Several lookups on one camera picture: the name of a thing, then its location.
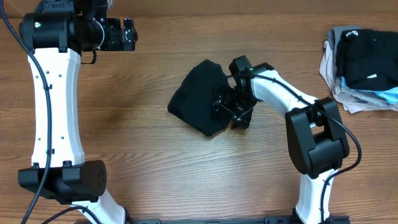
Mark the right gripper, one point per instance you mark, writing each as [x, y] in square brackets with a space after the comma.
[244, 117]

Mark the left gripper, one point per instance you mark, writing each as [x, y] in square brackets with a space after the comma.
[115, 43]

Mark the black t-shirt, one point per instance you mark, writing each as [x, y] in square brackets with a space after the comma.
[193, 101]

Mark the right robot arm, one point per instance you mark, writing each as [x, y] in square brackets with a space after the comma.
[316, 141]

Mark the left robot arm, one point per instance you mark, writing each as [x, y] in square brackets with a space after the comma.
[55, 35]

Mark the grey folded garment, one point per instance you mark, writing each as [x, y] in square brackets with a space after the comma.
[334, 36]

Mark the light blue folded garment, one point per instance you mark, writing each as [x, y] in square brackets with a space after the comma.
[389, 95]

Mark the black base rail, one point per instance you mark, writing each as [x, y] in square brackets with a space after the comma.
[211, 221]

